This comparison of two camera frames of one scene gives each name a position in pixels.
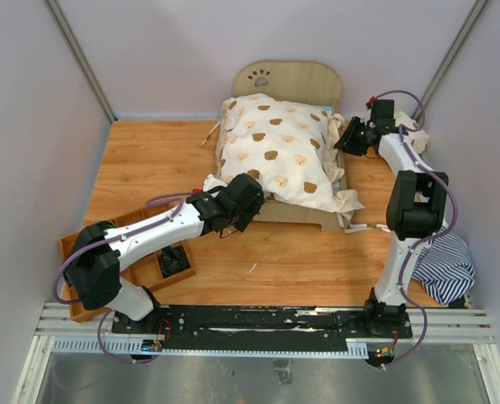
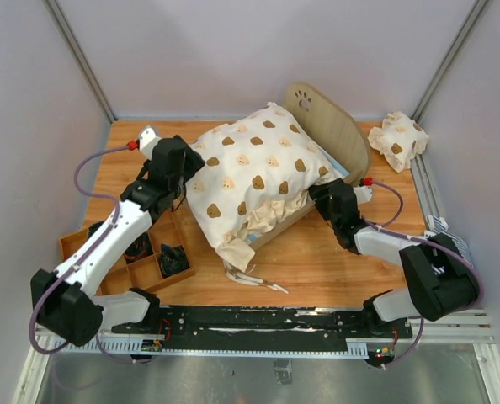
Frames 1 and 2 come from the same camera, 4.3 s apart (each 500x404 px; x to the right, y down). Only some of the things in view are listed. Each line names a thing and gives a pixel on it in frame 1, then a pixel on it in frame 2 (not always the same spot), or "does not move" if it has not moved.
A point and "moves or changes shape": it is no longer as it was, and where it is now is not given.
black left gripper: (250, 212) -> (193, 163)
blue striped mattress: (329, 109) -> (337, 167)
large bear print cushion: (292, 146) moves or changes shape
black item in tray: (174, 259) does not move
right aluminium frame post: (450, 58) does not move
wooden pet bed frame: (305, 82) -> (339, 130)
